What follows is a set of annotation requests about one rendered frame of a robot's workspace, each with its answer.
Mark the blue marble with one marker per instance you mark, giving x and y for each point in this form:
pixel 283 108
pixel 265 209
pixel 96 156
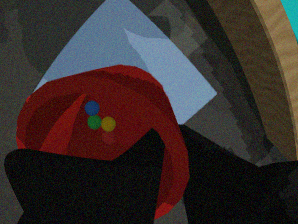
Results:
pixel 92 108

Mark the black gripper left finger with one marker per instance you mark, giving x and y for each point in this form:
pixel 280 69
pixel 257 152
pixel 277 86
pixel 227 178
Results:
pixel 121 191

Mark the green marble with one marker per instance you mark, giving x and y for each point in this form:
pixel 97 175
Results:
pixel 94 122

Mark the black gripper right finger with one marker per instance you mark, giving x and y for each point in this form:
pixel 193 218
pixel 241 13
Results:
pixel 225 189

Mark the yellow marble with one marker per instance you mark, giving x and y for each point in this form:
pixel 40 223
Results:
pixel 108 123

